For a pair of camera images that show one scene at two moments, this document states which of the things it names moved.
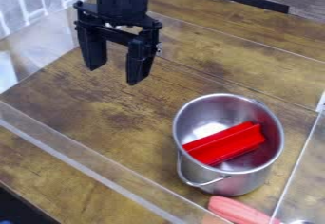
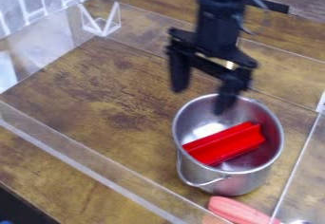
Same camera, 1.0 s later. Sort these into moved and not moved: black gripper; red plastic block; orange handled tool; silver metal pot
Moved: black gripper
Not moved: orange handled tool; red plastic block; silver metal pot
